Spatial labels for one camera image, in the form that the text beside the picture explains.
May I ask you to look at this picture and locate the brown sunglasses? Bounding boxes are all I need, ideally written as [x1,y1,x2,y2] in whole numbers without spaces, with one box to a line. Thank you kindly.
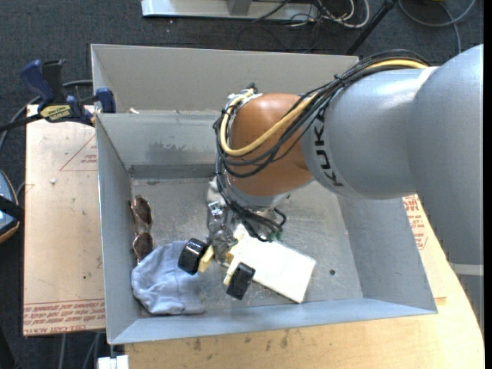
[128,195,155,263]

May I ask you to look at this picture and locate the grey metal bin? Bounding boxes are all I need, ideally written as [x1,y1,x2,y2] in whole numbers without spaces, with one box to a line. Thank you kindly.
[90,43,438,345]

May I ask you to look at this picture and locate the pale blue cloth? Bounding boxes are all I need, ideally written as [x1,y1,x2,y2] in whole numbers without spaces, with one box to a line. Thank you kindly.
[131,240,207,316]

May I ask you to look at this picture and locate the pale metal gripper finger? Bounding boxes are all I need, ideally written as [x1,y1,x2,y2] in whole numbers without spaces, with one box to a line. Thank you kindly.
[216,230,239,264]
[207,201,227,246]

